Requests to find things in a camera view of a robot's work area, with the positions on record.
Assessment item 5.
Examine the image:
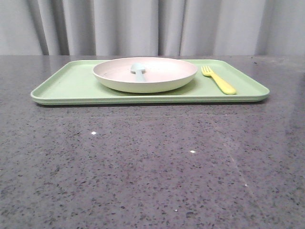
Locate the light blue plastic spoon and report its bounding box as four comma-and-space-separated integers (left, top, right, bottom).
131, 63, 145, 82

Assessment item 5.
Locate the grey curtain backdrop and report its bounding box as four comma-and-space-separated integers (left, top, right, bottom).
0, 0, 305, 56

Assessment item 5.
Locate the light green plastic tray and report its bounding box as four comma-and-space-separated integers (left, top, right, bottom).
31, 59, 270, 105

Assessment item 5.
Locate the yellow plastic fork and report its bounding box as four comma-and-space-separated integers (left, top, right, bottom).
201, 65, 237, 95

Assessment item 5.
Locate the pale pink round plate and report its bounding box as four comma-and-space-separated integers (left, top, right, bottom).
92, 57, 198, 93

